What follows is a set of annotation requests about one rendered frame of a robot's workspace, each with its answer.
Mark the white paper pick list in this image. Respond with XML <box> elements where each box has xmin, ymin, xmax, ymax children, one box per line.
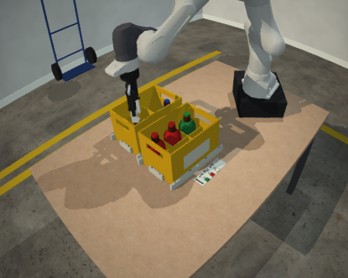
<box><xmin>193</xmin><ymin>158</ymin><xmax>226</xmax><ymax>186</ymax></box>

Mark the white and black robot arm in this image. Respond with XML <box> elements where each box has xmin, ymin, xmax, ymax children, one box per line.
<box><xmin>105</xmin><ymin>0</ymin><xmax>286</xmax><ymax>99</ymax></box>

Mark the yellow divided crate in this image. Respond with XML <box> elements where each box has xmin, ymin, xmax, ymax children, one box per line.
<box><xmin>138</xmin><ymin>105</ymin><xmax>219</xmax><ymax>184</ymax></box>
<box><xmin>109</xmin><ymin>86</ymin><xmax>179</xmax><ymax>155</ymax></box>

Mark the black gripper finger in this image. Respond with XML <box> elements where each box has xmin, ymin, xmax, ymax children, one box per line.
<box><xmin>134</xmin><ymin>80</ymin><xmax>141</xmax><ymax>113</ymax></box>
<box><xmin>125</xmin><ymin>83</ymin><xmax>139</xmax><ymax>123</ymax></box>

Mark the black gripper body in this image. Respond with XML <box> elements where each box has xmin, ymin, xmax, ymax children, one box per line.
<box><xmin>120</xmin><ymin>68</ymin><xmax>139</xmax><ymax>91</ymax></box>

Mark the blue bottle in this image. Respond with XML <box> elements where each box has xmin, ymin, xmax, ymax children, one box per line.
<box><xmin>162</xmin><ymin>99</ymin><xmax>170</xmax><ymax>108</ymax></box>

